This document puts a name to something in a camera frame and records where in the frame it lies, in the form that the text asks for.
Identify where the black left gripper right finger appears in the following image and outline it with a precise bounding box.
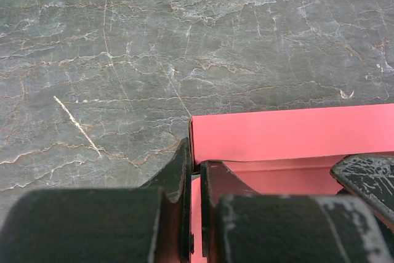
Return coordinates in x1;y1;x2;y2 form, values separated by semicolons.
201;161;391;262

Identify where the pink paper box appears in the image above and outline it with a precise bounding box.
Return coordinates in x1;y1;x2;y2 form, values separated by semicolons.
189;104;393;262

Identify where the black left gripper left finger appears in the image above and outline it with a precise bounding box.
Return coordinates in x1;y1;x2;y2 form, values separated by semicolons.
1;138;193;262

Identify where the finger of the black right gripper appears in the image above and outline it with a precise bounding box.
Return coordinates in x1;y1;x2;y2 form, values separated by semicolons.
330;155;393;229

